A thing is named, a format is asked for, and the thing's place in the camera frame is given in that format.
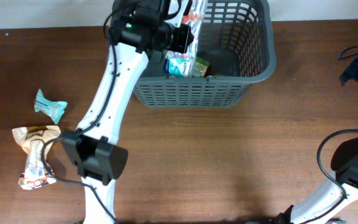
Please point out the grey plastic basket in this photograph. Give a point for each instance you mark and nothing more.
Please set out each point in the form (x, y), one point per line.
(237, 39)

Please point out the Kleenex tissue multipack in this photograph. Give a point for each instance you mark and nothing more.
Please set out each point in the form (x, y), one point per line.
(191, 13)

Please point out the teal wet wipes packet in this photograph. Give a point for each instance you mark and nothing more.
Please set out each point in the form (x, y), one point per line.
(53, 109)

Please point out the green lid spice jar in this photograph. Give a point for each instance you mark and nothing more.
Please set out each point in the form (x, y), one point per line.
(201, 68)

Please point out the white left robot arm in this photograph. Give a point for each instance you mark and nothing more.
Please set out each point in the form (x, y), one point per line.
(134, 30)

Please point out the beige Pantree snack bag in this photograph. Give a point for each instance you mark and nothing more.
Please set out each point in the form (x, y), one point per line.
(31, 140)

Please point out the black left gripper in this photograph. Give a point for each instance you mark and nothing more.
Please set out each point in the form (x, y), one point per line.
(187, 37)

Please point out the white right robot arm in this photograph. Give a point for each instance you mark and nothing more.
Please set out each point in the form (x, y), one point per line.
(339, 189)

